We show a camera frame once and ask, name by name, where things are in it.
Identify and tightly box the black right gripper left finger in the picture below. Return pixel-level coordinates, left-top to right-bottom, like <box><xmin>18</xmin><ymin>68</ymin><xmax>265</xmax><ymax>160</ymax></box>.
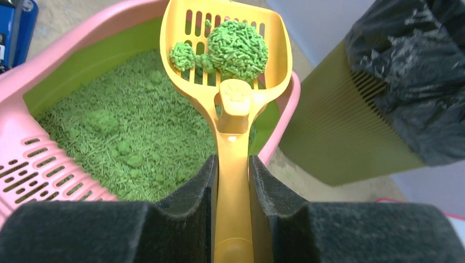
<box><xmin>1</xmin><ymin>156</ymin><xmax>218</xmax><ymax>262</ymax></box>

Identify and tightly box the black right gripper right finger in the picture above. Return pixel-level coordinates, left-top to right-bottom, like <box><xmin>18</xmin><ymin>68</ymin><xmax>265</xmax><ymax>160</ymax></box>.
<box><xmin>249</xmin><ymin>156</ymin><xmax>464</xmax><ymax>262</ymax></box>

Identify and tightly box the pink and green litter box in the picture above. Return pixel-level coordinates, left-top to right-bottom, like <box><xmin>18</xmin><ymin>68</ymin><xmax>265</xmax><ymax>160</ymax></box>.
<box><xmin>1</xmin><ymin>1</ymin><xmax>299</xmax><ymax>222</ymax></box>

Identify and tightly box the yellow litter scoop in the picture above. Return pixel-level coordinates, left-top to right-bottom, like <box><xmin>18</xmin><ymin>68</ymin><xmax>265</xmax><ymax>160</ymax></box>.
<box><xmin>160</xmin><ymin>1</ymin><xmax>293</xmax><ymax>262</ymax></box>

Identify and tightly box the green litter clump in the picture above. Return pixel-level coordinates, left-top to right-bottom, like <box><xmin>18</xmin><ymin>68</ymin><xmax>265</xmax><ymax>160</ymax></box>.
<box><xmin>169</xmin><ymin>20</ymin><xmax>269</xmax><ymax>82</ymax></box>

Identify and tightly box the green cat litter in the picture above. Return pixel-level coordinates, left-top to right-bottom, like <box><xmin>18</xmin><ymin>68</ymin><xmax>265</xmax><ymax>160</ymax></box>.
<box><xmin>38</xmin><ymin>49</ymin><xmax>216</xmax><ymax>202</ymax></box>

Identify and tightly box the olive green trash bin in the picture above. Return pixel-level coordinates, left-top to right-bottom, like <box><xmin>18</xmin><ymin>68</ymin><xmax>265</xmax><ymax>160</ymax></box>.
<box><xmin>279</xmin><ymin>42</ymin><xmax>423</xmax><ymax>186</ymax></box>

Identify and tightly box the pink framed whiteboard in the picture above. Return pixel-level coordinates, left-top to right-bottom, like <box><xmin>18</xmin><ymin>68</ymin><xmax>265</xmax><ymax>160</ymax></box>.
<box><xmin>375</xmin><ymin>198</ymin><xmax>464</xmax><ymax>247</ymax></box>

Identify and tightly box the black trash bag liner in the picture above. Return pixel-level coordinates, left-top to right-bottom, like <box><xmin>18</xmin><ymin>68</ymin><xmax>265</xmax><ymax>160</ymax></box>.
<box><xmin>345</xmin><ymin>1</ymin><xmax>464</xmax><ymax>166</ymax></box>

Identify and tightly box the blue and black stapler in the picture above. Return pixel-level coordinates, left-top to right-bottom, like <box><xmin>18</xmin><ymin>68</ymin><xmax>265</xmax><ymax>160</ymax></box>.
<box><xmin>1</xmin><ymin>0</ymin><xmax>39</xmax><ymax>73</ymax></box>

